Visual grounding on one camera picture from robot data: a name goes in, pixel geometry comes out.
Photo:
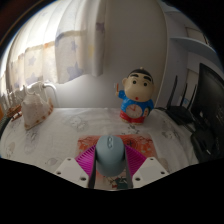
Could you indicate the cartoon boy figurine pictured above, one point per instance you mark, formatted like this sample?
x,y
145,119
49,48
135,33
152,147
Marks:
x,y
136,100

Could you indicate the black computer monitor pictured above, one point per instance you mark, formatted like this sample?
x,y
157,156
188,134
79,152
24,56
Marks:
x,y
210,96

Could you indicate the wooden model sailing ship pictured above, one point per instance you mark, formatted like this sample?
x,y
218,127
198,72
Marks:
x,y
14,111

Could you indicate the white chair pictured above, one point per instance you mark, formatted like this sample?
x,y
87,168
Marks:
x,y
50,87

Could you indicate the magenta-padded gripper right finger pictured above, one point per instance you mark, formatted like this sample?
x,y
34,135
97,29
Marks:
x,y
150,169

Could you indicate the white wall shelf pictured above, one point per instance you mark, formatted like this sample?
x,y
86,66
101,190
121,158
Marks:
x,y
196,45

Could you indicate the white star-print curtain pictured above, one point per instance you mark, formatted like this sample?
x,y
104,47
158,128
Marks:
x,y
60,46

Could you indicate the black router with antennas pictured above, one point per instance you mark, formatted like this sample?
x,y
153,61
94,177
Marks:
x,y
180,115

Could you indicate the black monitor base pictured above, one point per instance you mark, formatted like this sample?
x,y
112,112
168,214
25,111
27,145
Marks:
x,y
206,143

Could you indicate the light blue computer mouse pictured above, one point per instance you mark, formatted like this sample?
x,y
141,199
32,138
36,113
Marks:
x,y
110,156

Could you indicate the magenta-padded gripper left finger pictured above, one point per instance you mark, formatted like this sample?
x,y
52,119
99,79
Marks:
x,y
71,169

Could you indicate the large white conch shell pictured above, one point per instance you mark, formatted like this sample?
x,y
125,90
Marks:
x,y
35,111

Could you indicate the white cartoon-print tablecloth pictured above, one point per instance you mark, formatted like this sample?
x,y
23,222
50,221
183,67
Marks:
x,y
66,126

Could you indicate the orange printed mouse pad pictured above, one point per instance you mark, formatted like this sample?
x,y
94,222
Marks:
x,y
143,143

